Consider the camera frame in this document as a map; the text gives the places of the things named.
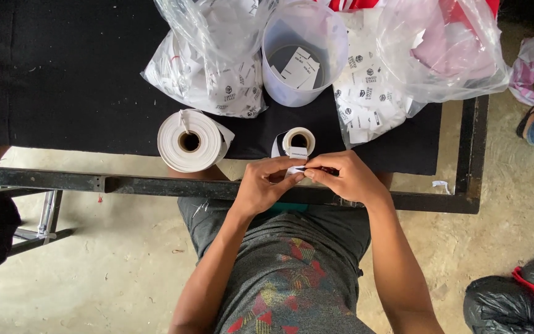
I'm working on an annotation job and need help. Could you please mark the metal stool frame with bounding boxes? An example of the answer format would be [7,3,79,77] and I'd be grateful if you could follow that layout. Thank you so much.
[0,187,76,259]

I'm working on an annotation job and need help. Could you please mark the black table cloth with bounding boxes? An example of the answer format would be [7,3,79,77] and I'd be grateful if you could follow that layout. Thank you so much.
[0,0,443,176]

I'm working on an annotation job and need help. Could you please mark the black sandal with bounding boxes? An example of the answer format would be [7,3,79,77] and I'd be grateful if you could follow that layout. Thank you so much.
[515,102,534,139]

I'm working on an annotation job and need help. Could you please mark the translucent white plastic tub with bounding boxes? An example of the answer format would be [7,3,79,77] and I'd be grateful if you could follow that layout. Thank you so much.
[261,0,349,108]

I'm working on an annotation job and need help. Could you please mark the white printed label strip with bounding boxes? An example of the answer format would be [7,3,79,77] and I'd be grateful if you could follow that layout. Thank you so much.
[285,147,310,180]

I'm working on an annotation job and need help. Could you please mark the large white label roll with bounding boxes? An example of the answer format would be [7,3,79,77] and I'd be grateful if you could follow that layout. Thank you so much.
[157,109,235,173]

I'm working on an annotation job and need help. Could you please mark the person's left hand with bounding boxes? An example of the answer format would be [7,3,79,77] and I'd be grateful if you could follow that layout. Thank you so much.
[233,156,306,217]

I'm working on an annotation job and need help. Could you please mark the black plastic bag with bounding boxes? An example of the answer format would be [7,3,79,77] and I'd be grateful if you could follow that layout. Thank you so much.
[462,255,534,334]

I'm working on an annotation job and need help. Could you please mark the black metal table frame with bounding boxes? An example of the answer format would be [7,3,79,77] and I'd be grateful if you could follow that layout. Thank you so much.
[0,95,490,215]

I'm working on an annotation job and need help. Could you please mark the person's right hand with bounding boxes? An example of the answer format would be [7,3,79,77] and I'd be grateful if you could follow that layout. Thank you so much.
[303,150,392,210]

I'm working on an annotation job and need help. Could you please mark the red white garment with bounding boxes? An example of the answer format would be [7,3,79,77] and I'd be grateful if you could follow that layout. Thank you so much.
[326,0,388,13]

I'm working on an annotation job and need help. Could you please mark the clear bag of pink garments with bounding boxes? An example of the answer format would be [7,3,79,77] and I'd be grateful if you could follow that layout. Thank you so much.
[377,0,512,105]

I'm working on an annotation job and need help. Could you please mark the cut white labels in tub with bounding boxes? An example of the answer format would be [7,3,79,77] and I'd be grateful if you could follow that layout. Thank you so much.
[271,46,321,90]

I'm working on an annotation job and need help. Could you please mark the small white label roll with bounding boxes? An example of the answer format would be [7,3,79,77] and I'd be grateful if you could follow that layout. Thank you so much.
[271,126,317,161]

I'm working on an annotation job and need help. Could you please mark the person's grey patterned shirt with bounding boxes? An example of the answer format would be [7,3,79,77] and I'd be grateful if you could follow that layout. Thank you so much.
[177,197,375,334]

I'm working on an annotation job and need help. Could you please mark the clear bag of white labels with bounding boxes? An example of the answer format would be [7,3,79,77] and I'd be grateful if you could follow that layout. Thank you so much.
[331,8,434,150]
[140,0,278,119]

